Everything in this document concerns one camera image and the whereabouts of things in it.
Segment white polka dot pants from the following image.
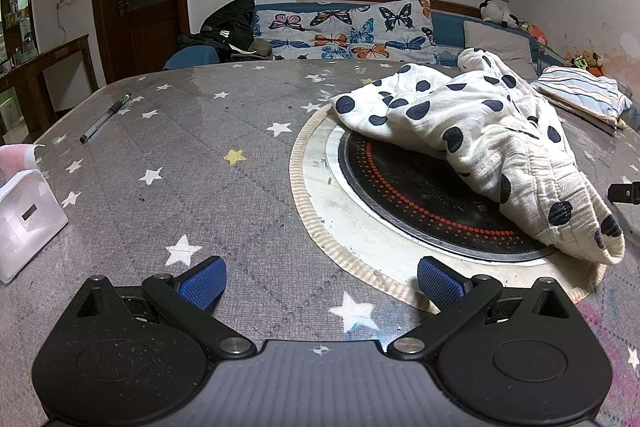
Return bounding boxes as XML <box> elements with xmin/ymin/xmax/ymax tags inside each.
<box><xmin>330</xmin><ymin>48</ymin><xmax>626</xmax><ymax>265</ymax></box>

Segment pink and white wrapper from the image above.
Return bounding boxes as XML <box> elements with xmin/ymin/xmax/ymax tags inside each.
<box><xmin>0</xmin><ymin>144</ymin><xmax>45</xmax><ymax>175</ymax></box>

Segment small colourful plush toys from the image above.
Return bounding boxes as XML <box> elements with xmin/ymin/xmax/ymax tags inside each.
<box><xmin>570</xmin><ymin>52</ymin><xmax>608</xmax><ymax>75</ymax></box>

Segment grey star print tablecloth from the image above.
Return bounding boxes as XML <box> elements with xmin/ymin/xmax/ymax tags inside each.
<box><xmin>0</xmin><ymin>59</ymin><xmax>640</xmax><ymax>427</ymax></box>

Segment blue sofa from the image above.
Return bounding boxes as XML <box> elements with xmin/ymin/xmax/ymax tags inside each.
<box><xmin>162</xmin><ymin>0</ymin><xmax>566</xmax><ymax>78</ymax></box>

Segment folded striped cloth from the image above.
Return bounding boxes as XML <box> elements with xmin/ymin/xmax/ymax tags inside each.
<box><xmin>530</xmin><ymin>66</ymin><xmax>633</xmax><ymax>132</ymax></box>

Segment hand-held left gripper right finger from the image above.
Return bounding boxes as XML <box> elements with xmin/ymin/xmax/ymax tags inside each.
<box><xmin>387</xmin><ymin>255</ymin><xmax>576</xmax><ymax>362</ymax></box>

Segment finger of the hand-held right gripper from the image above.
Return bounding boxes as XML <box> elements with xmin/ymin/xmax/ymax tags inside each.
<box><xmin>607</xmin><ymin>180</ymin><xmax>640</xmax><ymax>206</ymax></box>

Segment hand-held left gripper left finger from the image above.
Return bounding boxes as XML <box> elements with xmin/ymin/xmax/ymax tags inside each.
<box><xmin>70</xmin><ymin>255</ymin><xmax>257</xmax><ymax>360</ymax></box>

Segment orange and pink plush toy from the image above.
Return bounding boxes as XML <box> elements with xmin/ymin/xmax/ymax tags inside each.
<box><xmin>515</xmin><ymin>14</ymin><xmax>548</xmax><ymax>45</ymax></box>

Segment round black induction cooktop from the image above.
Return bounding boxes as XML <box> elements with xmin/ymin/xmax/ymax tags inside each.
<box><xmin>326</xmin><ymin>123</ymin><xmax>555</xmax><ymax>267</ymax></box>

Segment wooden desk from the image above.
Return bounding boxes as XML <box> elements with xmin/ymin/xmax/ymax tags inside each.
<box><xmin>0</xmin><ymin>34</ymin><xmax>98</xmax><ymax>132</ymax></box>

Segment black bag on sofa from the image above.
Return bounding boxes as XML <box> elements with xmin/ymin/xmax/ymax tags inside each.
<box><xmin>176</xmin><ymin>0</ymin><xmax>273</xmax><ymax>62</ymax></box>

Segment butterfly print pillow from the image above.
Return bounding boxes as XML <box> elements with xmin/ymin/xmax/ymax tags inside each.
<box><xmin>252</xmin><ymin>0</ymin><xmax>438</xmax><ymax>62</ymax></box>

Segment grey pillow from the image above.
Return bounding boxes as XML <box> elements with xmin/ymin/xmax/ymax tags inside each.
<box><xmin>462</xmin><ymin>21</ymin><xmax>536</xmax><ymax>80</ymax></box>

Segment black pen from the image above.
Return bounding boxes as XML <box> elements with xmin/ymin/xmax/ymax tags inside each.
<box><xmin>80</xmin><ymin>93</ymin><xmax>132</xmax><ymax>144</ymax></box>

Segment wall shelf with bottles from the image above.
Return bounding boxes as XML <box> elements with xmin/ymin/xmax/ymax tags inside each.
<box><xmin>0</xmin><ymin>0</ymin><xmax>38</xmax><ymax>72</ymax></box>

